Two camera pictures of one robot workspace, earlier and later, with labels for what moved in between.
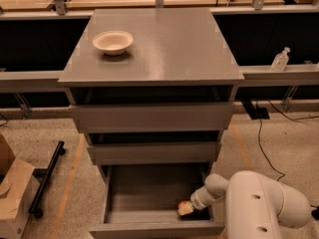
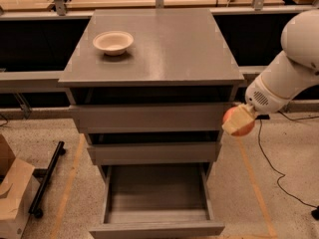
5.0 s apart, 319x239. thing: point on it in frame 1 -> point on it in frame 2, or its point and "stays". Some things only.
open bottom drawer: x=142 y=201 stays
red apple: x=180 y=204 -> x=244 y=130
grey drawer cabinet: x=154 y=91 stays
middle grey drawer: x=156 y=153 stays
